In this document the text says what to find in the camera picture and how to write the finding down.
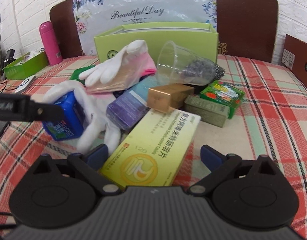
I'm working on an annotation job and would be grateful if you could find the white glove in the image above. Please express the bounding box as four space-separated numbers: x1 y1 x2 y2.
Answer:
42 80 121 155
79 40 148 87

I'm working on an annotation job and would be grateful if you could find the blue mentos tin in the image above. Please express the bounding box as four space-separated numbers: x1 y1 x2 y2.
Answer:
42 92 85 141

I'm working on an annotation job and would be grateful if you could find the dark green box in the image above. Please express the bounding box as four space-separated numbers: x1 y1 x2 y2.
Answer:
69 65 95 85

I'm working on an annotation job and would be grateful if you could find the olive green small box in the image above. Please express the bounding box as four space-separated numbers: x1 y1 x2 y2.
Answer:
184 95 230 128

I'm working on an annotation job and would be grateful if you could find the yellow medicine box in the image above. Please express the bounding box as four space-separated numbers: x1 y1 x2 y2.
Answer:
99 109 201 188

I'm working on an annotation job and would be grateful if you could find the purple blue tall box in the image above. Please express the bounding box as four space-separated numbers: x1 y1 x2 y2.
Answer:
106 75 158 131

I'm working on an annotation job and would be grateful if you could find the green colourful small box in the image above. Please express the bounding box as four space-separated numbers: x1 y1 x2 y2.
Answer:
200 80 245 119

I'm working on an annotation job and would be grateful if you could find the small gold box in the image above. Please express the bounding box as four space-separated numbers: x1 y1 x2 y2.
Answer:
147 83 194 113

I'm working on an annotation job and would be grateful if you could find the steel wool scrubber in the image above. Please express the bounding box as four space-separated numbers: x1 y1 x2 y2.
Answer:
181 59 225 86

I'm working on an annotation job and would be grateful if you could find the toothpick bag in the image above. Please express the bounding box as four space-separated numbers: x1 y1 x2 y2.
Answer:
85 55 152 95

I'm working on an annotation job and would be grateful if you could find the clear plastic cup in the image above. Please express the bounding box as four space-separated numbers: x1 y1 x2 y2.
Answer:
156 41 205 85

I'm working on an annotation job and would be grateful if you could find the white round charger device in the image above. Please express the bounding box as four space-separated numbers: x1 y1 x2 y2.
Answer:
15 75 36 94

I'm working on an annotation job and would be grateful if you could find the small green open box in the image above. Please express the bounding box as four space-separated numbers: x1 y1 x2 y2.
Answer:
4 50 49 80

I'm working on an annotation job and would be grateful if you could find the pink thermos bottle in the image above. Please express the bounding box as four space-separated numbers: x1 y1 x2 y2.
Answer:
39 21 62 66

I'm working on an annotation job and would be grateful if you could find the plaid bed sheet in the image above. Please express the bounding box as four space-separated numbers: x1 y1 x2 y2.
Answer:
0 55 307 238

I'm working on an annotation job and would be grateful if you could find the floral plastic pillow bag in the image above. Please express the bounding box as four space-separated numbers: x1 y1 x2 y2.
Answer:
72 0 217 55

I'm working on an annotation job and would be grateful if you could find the light green cardboard box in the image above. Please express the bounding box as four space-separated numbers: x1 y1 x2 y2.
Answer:
94 22 218 62

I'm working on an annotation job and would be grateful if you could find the brown cardboard box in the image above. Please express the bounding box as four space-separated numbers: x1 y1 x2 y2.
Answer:
281 34 307 88

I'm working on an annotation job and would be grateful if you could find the brown wooden headboard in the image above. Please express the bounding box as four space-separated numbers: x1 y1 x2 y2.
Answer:
49 0 278 62

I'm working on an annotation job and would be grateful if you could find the black cable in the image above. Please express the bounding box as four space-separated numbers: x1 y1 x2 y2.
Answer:
0 80 19 94

